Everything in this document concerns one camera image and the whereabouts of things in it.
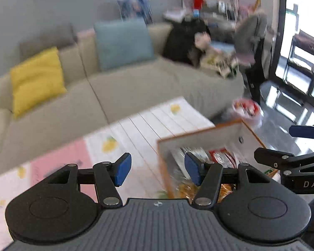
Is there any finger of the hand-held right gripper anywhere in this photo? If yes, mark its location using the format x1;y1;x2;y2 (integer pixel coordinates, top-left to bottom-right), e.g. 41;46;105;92
254;148;314;174
288;124;314;140

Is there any pink bolster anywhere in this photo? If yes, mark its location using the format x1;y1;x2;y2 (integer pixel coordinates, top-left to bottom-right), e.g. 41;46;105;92
76;29;96;41

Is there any black metal rack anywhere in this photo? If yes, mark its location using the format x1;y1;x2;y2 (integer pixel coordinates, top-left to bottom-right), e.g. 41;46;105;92
288;30;314;84

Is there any red snack packet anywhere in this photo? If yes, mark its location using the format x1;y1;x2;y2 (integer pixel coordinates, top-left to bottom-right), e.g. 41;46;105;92
209;149;237;168

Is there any pink plastic bag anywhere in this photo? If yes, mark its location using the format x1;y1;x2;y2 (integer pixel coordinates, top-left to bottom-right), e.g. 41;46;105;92
232;98;263;130

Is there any yellow cushion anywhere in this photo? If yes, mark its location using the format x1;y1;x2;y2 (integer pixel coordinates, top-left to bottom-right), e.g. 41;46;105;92
10;46;68;119

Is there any printed figure cushion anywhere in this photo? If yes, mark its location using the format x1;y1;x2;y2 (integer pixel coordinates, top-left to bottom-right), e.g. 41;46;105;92
117;0;153;25

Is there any white and green chip bag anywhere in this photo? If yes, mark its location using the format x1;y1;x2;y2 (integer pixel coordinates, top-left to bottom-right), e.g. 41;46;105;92
178;147;208;163

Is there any orange cardboard box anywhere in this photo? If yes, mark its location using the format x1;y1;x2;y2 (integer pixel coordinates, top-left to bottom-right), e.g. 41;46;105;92
157;119;279;199

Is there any printed pink checked tablecloth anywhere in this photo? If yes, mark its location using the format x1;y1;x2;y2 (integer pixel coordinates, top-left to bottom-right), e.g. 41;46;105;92
0;96;216;241

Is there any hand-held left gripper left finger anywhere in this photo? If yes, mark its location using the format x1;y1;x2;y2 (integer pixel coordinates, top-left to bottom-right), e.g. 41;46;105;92
46;152;133;207

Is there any light blue cushion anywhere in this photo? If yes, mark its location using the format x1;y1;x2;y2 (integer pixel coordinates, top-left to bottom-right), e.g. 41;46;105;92
94;18;156;71

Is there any grey cushion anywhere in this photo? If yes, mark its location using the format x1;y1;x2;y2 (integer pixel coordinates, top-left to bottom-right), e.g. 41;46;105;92
19;25;76;58

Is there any black backpack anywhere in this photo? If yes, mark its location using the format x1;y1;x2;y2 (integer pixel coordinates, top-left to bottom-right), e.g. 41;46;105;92
162;18;211;67

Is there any black jacket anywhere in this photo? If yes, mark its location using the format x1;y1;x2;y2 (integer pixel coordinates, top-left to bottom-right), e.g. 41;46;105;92
245;38;273;102

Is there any yellow noodle snack packet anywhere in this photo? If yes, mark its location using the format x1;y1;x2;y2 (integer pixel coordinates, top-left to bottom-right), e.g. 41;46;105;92
176;182;199;199

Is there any beige sofa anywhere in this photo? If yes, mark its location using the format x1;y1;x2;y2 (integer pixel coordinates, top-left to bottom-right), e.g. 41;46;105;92
0;22;245;173

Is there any cup in backpack pocket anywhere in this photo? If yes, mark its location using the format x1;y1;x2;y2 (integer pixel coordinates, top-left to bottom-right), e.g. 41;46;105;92
195;33;211;49

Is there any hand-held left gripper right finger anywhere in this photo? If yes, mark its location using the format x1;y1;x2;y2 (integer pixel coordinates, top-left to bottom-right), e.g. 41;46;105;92
184;151;270;207

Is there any grey office chair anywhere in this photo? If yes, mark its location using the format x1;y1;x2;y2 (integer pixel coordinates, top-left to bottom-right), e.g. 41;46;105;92
234;13;269;64

